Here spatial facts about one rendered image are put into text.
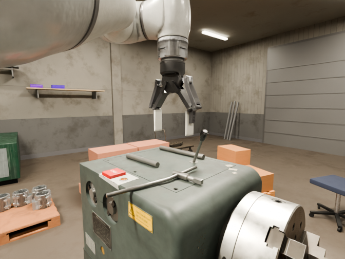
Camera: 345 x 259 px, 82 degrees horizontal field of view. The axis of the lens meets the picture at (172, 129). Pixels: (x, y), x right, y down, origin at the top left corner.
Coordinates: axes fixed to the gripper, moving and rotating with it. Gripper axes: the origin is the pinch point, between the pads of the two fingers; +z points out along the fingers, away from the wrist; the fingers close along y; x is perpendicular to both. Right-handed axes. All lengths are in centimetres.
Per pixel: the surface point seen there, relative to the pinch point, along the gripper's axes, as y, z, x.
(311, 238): 34, 31, 23
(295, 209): 31.6, 18.6, 12.4
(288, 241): 32.5, 22.7, 4.6
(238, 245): 23.6, 25.5, -1.1
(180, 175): 1.2, 15.1, 2.5
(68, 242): -177, 142, 16
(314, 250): 36, 31, 19
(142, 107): -560, 5, 399
